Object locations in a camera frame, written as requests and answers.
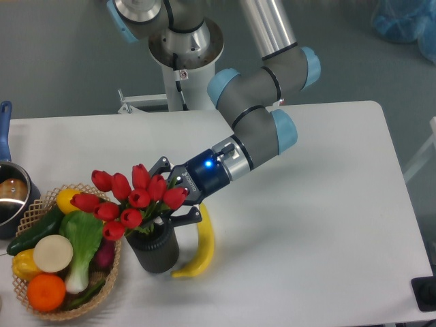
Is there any orange fruit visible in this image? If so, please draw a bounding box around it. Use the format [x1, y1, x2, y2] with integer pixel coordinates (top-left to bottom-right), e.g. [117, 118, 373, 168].
[27, 273, 66, 312]

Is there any dark grey ribbed vase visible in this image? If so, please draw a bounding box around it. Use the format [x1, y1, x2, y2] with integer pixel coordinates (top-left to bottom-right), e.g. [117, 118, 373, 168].
[127, 220, 179, 274]

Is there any green bok choy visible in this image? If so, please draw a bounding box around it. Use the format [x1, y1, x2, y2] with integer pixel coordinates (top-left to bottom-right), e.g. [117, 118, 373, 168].
[59, 211, 103, 294]

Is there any dark green cucumber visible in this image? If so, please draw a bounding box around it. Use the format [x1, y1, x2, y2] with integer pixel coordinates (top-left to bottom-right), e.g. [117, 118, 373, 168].
[6, 204, 65, 256]

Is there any purple red radish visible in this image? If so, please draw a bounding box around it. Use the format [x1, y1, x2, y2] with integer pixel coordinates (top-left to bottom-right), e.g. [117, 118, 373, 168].
[93, 238, 115, 269]

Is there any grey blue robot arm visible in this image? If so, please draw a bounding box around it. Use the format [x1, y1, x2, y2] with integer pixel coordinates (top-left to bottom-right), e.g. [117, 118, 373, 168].
[106, 1, 321, 226]

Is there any red tulip bouquet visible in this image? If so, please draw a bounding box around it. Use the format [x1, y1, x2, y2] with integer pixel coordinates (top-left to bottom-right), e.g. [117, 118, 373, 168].
[70, 163, 188, 241]

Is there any blue handled saucepan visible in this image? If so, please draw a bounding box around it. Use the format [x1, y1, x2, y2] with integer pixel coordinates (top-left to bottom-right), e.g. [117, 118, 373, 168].
[1, 101, 40, 240]

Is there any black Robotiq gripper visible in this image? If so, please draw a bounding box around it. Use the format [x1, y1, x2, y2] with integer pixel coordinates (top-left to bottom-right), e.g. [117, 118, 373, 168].
[149, 149, 230, 228]

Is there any blue plastic bag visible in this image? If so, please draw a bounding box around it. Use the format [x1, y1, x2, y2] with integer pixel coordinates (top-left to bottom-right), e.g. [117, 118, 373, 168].
[371, 1, 435, 63]

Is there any green chili pepper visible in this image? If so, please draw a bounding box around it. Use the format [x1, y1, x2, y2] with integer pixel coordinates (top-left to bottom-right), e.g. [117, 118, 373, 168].
[63, 279, 106, 311]

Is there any yellow lemon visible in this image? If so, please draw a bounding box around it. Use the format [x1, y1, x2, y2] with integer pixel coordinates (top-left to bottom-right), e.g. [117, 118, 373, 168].
[56, 188, 80, 215]

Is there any yellow banana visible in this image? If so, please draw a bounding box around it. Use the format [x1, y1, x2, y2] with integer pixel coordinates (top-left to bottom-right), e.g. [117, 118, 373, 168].
[170, 204, 215, 279]

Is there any yellow bell pepper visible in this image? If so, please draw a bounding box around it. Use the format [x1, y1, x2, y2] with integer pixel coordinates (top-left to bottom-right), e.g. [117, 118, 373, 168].
[12, 249, 43, 281]

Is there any black device at table edge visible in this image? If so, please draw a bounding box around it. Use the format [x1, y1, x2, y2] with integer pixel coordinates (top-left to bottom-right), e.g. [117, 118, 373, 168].
[410, 240, 436, 313]

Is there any white frame at right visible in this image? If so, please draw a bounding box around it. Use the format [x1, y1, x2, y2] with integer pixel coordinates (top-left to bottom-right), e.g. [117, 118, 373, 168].
[403, 117, 435, 184]

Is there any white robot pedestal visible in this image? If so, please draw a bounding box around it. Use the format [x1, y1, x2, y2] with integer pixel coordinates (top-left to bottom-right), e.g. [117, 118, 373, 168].
[119, 18, 224, 114]

